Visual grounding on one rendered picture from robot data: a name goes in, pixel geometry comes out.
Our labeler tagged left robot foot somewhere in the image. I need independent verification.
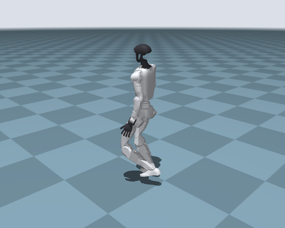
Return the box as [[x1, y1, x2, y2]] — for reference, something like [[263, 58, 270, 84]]
[[140, 168, 161, 177]]

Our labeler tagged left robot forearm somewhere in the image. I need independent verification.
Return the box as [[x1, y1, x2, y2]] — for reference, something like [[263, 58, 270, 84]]
[[129, 97, 142, 123]]

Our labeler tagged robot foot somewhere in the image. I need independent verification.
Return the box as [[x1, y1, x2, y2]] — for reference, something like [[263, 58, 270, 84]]
[[140, 168, 161, 177], [140, 167, 155, 172]]

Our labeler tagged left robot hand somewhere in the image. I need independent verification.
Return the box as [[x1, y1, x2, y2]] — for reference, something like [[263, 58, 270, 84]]
[[120, 117, 136, 137]]

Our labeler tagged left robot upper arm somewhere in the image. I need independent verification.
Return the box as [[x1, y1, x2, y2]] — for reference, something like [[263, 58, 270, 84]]
[[131, 71, 143, 103]]

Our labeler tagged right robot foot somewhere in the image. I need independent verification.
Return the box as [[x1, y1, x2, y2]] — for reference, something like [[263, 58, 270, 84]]
[[140, 167, 155, 172]]

